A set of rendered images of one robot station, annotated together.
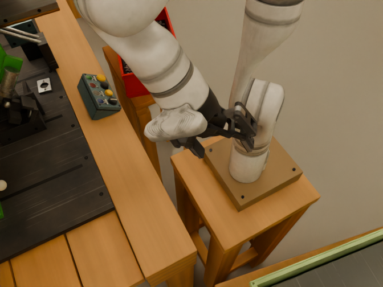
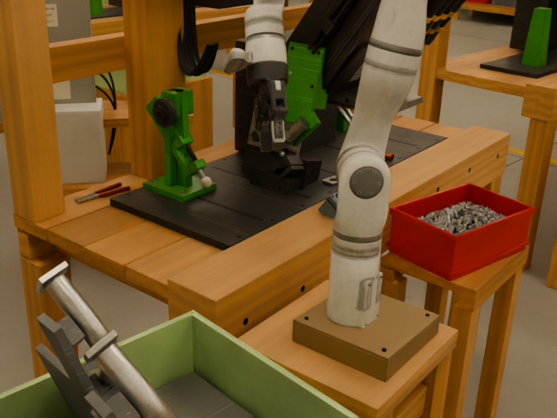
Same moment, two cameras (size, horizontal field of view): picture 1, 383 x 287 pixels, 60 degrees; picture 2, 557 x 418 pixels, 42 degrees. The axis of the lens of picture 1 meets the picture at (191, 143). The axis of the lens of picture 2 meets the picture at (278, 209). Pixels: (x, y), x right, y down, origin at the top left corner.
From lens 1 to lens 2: 1.22 m
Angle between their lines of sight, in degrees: 57
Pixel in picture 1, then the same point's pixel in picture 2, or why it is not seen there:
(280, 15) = (370, 54)
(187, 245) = (216, 294)
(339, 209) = not seen: outside the picture
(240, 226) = (273, 345)
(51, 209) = (204, 218)
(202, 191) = (299, 309)
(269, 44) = (364, 85)
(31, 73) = not seen: hidden behind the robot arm
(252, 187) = (326, 323)
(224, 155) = not seen: hidden behind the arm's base
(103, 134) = (307, 221)
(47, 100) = (318, 187)
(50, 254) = (162, 235)
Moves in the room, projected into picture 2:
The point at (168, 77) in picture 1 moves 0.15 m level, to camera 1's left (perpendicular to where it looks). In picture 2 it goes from (250, 26) to (221, 13)
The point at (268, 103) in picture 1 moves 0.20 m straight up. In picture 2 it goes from (350, 158) to (358, 42)
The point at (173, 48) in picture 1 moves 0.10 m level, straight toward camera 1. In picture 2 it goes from (264, 11) to (212, 13)
